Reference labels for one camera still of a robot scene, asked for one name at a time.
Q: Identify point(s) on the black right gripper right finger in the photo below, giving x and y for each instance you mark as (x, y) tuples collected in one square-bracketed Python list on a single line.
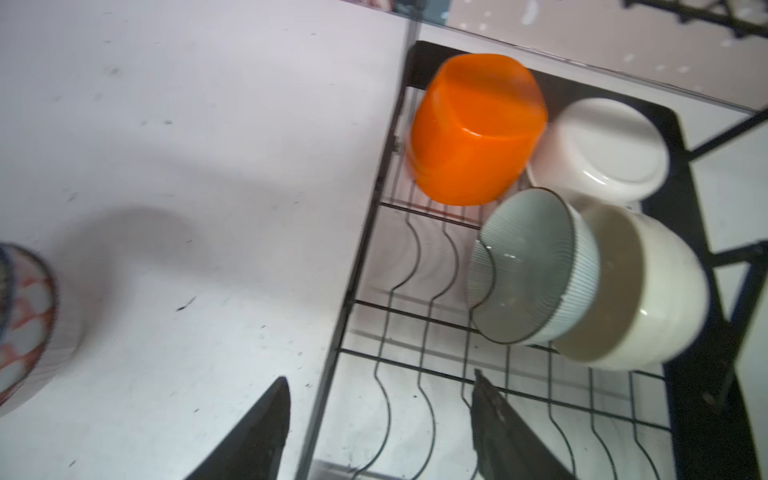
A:
[(506, 447)]

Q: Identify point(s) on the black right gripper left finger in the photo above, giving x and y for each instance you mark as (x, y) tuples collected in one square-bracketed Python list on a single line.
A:
[(253, 449)]

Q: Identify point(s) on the light green glazed bowl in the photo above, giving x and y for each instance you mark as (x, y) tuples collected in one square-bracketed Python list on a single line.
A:
[(534, 270)]

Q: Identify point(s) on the cream ceramic bowl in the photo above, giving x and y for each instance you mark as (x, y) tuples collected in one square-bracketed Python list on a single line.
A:
[(653, 296)]

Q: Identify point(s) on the patterned ceramic bowl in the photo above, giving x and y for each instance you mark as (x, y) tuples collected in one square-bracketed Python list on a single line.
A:
[(41, 328)]

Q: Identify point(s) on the white plastic bowl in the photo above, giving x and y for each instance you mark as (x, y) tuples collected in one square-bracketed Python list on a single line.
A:
[(599, 149)]

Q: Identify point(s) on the orange plastic bowl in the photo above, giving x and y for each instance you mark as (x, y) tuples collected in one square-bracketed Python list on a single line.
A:
[(475, 129)]

